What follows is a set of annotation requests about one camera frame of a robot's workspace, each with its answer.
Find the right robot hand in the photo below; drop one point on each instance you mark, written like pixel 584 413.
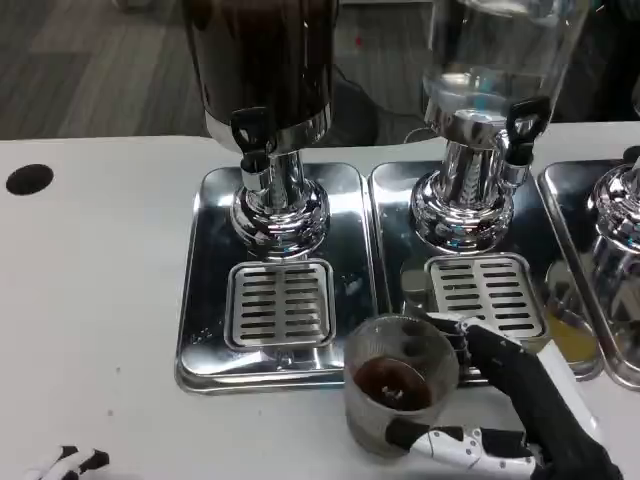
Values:
pixel 545 415

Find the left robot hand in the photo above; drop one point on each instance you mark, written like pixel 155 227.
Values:
pixel 70 462

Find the clear ribbed glass cup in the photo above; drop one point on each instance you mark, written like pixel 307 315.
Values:
pixel 395 385

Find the steel drip grid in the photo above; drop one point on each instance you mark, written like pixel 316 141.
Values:
pixel 282 305
pixel 482 290

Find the steel tray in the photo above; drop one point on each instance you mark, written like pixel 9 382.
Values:
pixel 352 290
pixel 400 225
pixel 570 210

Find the round black counter hole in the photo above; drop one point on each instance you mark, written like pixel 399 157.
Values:
pixel 30 179

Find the clear drink dispenser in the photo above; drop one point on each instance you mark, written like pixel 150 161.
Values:
pixel 480 65

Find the dark drink dispenser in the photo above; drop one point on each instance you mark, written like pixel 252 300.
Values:
pixel 260 60

